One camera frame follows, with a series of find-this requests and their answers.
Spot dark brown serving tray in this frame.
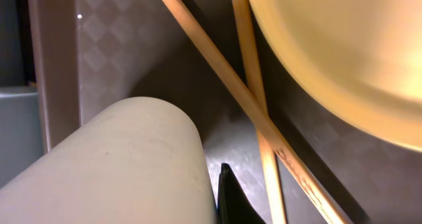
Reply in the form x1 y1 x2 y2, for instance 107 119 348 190
28 0 421 223

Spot grey dish rack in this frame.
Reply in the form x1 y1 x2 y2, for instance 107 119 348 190
0 86 44 186

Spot white paper cup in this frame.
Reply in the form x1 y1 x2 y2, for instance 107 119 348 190
1 97 218 224

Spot wooden chopstick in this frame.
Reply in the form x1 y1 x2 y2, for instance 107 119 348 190
162 0 347 223
231 0 287 224

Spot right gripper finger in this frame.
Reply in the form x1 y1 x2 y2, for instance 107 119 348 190
217 163 265 224

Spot yellow plate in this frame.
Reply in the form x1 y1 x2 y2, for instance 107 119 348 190
249 0 421 151

